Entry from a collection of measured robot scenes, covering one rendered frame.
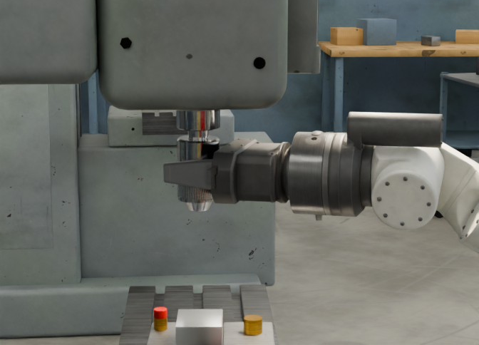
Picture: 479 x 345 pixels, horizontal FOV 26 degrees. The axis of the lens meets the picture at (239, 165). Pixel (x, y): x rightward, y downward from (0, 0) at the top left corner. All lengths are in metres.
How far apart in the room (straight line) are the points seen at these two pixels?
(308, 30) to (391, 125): 0.14
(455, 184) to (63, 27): 0.44
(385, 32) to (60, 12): 6.29
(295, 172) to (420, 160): 0.13
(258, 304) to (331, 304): 2.86
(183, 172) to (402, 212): 0.24
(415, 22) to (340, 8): 0.56
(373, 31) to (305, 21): 6.10
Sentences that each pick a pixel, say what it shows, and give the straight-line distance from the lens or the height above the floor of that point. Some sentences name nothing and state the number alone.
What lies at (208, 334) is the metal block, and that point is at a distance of 1.17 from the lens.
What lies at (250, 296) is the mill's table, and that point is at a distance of 1.71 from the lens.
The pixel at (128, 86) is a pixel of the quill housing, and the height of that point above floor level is 1.34.
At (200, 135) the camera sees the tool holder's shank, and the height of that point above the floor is 1.27.
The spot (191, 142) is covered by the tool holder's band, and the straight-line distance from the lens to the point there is 1.11.
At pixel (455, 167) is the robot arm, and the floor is 1.24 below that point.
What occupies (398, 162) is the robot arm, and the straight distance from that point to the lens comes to 1.05.
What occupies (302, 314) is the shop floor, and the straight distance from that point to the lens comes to 4.40.
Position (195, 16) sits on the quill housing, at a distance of 1.02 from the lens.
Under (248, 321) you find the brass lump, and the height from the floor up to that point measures 1.05.
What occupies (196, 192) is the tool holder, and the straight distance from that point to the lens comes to 1.12.
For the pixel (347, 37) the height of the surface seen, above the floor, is 0.94.
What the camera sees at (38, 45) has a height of 1.38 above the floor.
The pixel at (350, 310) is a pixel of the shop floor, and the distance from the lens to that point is 4.47.
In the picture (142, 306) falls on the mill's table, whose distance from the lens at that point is 1.67.
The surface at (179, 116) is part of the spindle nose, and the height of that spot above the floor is 1.29.
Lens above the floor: 1.46
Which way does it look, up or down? 11 degrees down
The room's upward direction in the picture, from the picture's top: straight up
